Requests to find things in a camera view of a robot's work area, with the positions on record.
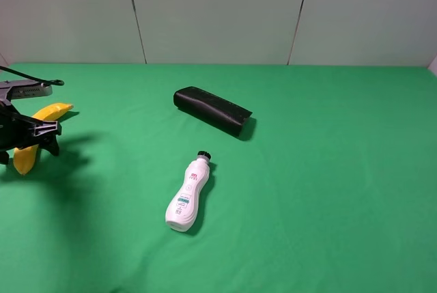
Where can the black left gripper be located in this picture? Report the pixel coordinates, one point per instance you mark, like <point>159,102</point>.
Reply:
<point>33,132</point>

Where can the green table cloth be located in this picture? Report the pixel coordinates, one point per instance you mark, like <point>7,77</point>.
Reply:
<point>330,186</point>

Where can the black rectangular pouch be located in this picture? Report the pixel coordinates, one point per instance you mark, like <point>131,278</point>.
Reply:
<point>217,111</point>

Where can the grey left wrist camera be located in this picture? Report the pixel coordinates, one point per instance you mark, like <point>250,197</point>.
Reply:
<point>19,89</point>

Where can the white bottle with black cap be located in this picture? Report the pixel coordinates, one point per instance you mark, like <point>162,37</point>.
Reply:
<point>182,211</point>

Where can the yellow banana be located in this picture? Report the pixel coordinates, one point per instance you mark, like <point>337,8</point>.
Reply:
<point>24,159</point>

